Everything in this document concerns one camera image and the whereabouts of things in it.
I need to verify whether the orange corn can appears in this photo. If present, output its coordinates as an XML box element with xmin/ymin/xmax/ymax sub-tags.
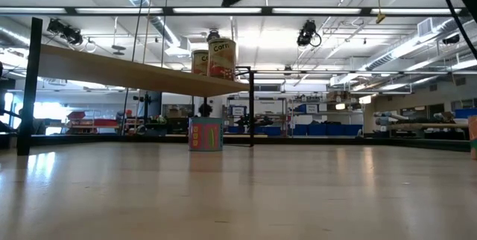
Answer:
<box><xmin>206</xmin><ymin>37</ymin><xmax>238</xmax><ymax>82</ymax></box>
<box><xmin>191</xmin><ymin>49</ymin><xmax>209</xmax><ymax>77</ymax></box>

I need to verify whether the colourful small box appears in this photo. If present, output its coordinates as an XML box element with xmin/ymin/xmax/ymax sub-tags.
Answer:
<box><xmin>188</xmin><ymin>116</ymin><xmax>224</xmax><ymax>152</ymax></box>

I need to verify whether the orange can with green band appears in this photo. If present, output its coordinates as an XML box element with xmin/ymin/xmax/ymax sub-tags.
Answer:
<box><xmin>468</xmin><ymin>115</ymin><xmax>477</xmax><ymax>161</ymax></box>

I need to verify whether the black overhead crossbar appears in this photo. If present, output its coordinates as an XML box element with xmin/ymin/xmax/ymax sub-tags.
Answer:
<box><xmin>0</xmin><ymin>6</ymin><xmax>464</xmax><ymax>18</ymax></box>

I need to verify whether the blue box with white label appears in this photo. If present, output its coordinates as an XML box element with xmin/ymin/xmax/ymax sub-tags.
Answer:
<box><xmin>297</xmin><ymin>103</ymin><xmax>319</xmax><ymax>116</ymax></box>

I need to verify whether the red cart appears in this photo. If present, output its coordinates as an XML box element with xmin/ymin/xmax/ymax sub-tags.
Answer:
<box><xmin>66</xmin><ymin>110</ymin><xmax>121</xmax><ymax>130</ymax></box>

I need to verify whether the wooden background table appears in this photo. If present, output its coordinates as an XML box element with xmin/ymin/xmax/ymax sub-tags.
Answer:
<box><xmin>386</xmin><ymin>121</ymin><xmax>470</xmax><ymax>132</ymax></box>

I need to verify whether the black camera cluster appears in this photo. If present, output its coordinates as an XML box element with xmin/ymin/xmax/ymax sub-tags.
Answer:
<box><xmin>45</xmin><ymin>17</ymin><xmax>84</xmax><ymax>46</ymax></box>

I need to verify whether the black overhead camera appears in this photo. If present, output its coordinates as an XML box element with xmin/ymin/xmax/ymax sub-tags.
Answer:
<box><xmin>296</xmin><ymin>19</ymin><xmax>323</xmax><ymax>48</ymax></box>

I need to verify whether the black hanging cable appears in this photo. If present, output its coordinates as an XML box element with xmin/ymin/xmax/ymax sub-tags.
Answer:
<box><xmin>120</xmin><ymin>0</ymin><xmax>149</xmax><ymax>136</ymax></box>

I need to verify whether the black background rig frame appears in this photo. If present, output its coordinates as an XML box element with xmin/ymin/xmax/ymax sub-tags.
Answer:
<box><xmin>238</xmin><ymin>66</ymin><xmax>477</xmax><ymax>77</ymax></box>

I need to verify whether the black table frame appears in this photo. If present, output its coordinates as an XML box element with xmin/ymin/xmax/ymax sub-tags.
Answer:
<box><xmin>0</xmin><ymin>133</ymin><xmax>471</xmax><ymax>153</ymax></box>

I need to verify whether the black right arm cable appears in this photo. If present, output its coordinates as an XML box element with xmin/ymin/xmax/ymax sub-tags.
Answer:
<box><xmin>429</xmin><ymin>0</ymin><xmax>477</xmax><ymax>60</ymax></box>

